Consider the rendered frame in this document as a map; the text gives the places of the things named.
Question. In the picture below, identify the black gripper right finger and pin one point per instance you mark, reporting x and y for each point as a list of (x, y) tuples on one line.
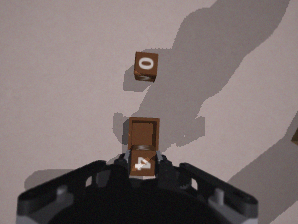
[(234, 204)]

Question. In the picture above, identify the brown rectangular tray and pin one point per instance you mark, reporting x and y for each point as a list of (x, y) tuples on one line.
[(143, 131)]

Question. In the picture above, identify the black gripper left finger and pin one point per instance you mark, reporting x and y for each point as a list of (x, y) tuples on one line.
[(40, 204)]

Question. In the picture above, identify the brown cube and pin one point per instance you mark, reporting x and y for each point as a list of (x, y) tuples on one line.
[(145, 67), (142, 160)]

